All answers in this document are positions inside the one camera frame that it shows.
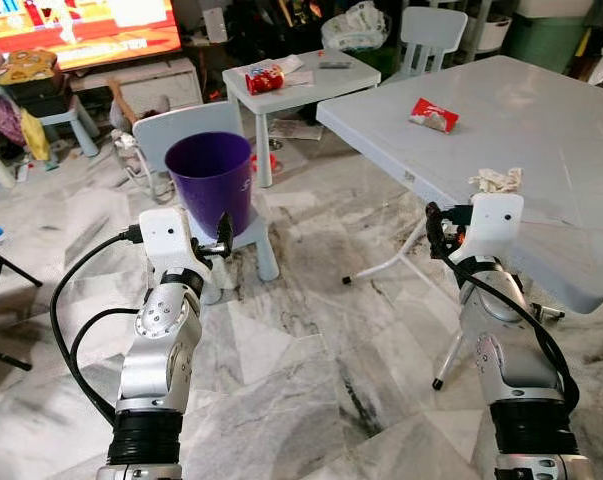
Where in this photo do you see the white tissue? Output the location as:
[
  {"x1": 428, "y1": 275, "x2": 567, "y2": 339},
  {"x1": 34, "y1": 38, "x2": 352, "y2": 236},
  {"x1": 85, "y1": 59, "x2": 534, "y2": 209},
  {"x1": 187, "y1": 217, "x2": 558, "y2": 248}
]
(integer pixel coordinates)
[{"x1": 468, "y1": 168, "x2": 524, "y2": 196}]

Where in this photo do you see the red snack wrapper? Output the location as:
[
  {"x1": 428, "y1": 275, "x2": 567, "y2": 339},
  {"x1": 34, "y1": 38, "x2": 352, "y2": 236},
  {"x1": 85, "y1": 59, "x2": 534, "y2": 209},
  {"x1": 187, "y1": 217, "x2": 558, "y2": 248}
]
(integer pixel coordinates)
[{"x1": 409, "y1": 98, "x2": 460, "y2": 135}]

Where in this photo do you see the purple plastic rubbish bin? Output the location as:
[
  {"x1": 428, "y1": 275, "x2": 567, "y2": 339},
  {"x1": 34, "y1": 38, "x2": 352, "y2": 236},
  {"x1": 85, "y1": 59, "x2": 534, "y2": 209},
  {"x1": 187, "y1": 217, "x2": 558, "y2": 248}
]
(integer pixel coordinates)
[{"x1": 164, "y1": 131, "x2": 254, "y2": 240}]

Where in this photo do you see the large green bin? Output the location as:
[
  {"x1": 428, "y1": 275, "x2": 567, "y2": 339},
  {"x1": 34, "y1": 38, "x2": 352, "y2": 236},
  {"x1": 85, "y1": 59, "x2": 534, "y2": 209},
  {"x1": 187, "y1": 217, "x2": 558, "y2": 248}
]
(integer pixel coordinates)
[{"x1": 506, "y1": 0, "x2": 595, "y2": 74}]

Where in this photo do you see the newspaper sheet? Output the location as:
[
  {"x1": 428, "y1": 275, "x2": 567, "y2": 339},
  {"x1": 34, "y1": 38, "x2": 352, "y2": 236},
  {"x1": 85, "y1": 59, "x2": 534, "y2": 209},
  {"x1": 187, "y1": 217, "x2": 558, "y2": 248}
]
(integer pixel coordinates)
[{"x1": 269, "y1": 118, "x2": 325, "y2": 142}]

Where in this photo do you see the large grey folding table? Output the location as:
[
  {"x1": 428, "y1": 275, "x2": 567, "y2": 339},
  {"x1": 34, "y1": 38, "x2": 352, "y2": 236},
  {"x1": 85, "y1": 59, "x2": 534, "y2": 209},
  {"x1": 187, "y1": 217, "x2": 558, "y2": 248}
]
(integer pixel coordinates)
[{"x1": 316, "y1": 55, "x2": 603, "y2": 316}]

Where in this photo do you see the red snack packet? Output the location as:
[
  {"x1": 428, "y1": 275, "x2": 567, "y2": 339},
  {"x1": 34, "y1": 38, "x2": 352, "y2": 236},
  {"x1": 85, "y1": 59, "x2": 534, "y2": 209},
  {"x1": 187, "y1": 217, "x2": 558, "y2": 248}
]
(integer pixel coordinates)
[{"x1": 245, "y1": 65, "x2": 286, "y2": 97}]

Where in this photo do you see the white television cabinet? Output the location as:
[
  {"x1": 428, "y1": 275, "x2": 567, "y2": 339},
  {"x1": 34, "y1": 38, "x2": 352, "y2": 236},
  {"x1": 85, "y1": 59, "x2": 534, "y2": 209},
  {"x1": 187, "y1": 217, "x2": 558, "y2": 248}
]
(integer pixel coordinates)
[{"x1": 71, "y1": 57, "x2": 204, "y2": 122}]

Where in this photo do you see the white paper sheet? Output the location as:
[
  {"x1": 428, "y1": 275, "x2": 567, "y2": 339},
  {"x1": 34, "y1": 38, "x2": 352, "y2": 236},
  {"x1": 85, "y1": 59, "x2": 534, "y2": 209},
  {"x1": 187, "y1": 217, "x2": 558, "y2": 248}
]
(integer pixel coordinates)
[{"x1": 271, "y1": 55, "x2": 318, "y2": 87}]

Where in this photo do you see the small white plastic table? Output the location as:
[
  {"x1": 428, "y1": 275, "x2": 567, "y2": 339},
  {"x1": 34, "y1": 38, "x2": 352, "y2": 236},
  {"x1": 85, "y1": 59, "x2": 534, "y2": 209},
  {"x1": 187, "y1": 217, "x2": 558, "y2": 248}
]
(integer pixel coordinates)
[{"x1": 222, "y1": 50, "x2": 383, "y2": 189}]

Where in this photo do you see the small white stool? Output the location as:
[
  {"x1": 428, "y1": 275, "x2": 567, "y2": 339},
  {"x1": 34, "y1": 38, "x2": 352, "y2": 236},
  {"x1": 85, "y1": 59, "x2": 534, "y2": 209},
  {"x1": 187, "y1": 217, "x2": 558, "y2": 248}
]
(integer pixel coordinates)
[{"x1": 36, "y1": 95, "x2": 101, "y2": 159}]

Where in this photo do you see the yellow bag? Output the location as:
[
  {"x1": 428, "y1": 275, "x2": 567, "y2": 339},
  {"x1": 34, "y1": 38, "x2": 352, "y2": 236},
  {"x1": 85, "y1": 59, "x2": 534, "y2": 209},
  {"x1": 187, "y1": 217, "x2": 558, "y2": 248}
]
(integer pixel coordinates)
[{"x1": 19, "y1": 108, "x2": 53, "y2": 164}]

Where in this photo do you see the white plastic bag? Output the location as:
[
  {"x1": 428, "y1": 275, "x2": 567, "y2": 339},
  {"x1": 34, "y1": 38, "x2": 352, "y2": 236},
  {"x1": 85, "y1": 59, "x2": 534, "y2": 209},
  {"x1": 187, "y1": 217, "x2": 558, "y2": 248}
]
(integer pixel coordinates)
[{"x1": 321, "y1": 2, "x2": 391, "y2": 52}]

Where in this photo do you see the yellow printed box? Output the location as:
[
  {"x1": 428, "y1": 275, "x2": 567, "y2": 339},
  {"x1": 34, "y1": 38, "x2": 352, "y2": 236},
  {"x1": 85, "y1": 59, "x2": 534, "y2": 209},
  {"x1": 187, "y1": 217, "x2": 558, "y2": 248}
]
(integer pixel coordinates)
[{"x1": 0, "y1": 50, "x2": 61, "y2": 87}]

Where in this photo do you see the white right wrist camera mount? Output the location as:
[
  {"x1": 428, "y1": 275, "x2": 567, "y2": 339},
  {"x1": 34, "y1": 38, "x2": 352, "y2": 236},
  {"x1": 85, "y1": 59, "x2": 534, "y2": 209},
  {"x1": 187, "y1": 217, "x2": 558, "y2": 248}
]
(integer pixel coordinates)
[{"x1": 468, "y1": 193, "x2": 525, "y2": 264}]

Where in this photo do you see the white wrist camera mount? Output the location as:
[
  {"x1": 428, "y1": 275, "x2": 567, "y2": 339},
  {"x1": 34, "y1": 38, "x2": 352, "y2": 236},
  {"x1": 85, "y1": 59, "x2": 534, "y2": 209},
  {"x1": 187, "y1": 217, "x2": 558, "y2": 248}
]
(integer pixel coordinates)
[
  {"x1": 468, "y1": 193, "x2": 525, "y2": 264},
  {"x1": 139, "y1": 207, "x2": 204, "y2": 291}
]

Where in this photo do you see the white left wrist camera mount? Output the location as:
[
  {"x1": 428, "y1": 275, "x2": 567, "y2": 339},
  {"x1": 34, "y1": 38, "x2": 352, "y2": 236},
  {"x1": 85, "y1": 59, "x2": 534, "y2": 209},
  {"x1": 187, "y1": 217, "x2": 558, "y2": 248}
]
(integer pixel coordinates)
[{"x1": 139, "y1": 207, "x2": 204, "y2": 291}]

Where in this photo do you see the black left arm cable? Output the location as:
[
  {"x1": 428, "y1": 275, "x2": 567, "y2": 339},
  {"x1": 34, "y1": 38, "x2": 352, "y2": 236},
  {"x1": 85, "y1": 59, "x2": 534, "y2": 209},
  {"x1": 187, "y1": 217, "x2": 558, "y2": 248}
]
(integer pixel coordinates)
[{"x1": 49, "y1": 225, "x2": 148, "y2": 427}]

